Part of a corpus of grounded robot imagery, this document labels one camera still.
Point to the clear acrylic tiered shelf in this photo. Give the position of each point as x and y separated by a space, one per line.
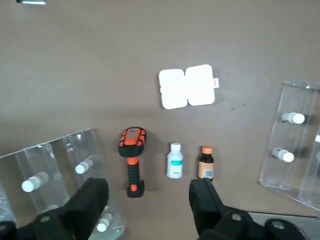
15 170

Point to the white medicine bottle teal label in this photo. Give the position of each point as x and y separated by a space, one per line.
174 162

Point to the silver aluminium carry case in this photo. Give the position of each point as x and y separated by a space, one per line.
315 222

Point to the brown medicine bottle orange cap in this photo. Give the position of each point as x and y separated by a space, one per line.
205 165

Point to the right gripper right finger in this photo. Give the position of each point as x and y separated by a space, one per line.
212 220

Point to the white open pill box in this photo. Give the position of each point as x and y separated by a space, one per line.
185 87

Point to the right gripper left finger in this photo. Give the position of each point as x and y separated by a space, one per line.
75 220

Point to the clear acrylic compartment organizer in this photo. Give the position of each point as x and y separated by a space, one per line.
270 175

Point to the orange black barcode scanner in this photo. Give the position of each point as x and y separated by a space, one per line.
132 155

